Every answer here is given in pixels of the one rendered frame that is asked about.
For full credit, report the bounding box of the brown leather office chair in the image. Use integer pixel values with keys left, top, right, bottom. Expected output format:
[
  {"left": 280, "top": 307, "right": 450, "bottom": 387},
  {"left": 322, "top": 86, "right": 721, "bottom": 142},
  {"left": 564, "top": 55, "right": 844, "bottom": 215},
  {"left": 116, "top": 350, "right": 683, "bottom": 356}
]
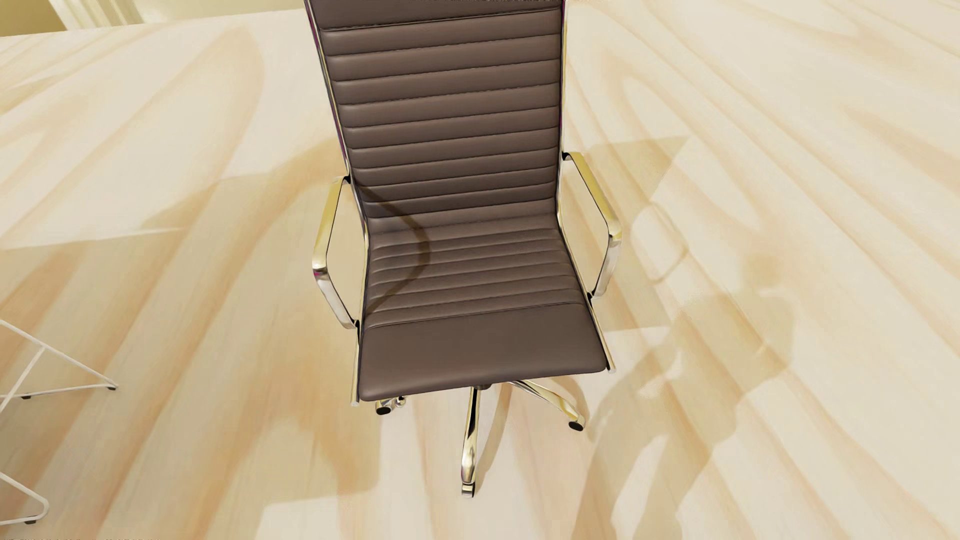
[{"left": 303, "top": 0, "right": 624, "bottom": 499}]

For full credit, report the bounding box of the white wire frame furniture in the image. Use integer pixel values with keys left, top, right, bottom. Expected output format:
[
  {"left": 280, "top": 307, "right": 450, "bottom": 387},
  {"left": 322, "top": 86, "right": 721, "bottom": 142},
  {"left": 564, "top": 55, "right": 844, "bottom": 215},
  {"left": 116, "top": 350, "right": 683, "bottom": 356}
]
[{"left": 0, "top": 318, "right": 120, "bottom": 526}]

